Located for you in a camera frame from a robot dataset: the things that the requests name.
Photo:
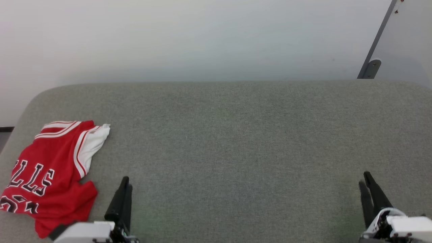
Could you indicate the grey fabric sofa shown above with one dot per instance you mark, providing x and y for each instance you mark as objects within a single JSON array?
[{"x": 236, "y": 152}]

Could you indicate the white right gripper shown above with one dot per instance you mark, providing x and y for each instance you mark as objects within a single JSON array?
[{"x": 408, "y": 229}]

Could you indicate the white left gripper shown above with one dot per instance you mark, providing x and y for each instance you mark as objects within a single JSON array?
[{"x": 87, "y": 233}]

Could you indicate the grey metal frame bar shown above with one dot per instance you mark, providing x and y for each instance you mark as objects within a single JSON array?
[{"x": 378, "y": 37}]

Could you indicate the white partition panel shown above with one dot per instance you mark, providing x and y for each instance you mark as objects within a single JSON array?
[{"x": 410, "y": 33}]

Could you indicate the red basketball jersey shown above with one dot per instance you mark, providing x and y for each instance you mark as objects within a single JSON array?
[{"x": 50, "y": 162}]

